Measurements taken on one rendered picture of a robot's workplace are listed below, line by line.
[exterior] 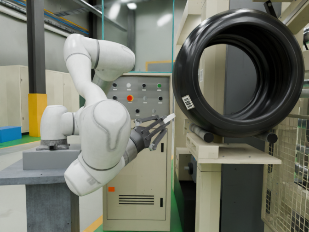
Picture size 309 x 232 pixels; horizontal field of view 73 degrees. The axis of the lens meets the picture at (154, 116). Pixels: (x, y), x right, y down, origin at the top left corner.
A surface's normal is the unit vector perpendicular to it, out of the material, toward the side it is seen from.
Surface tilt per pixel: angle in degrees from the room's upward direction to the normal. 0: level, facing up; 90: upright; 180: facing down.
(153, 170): 90
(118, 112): 54
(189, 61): 88
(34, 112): 90
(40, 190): 90
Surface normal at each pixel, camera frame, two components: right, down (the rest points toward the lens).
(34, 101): -0.36, 0.07
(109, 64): 0.33, 0.68
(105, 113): 0.35, -0.52
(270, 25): 0.08, -0.09
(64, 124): 0.56, -0.02
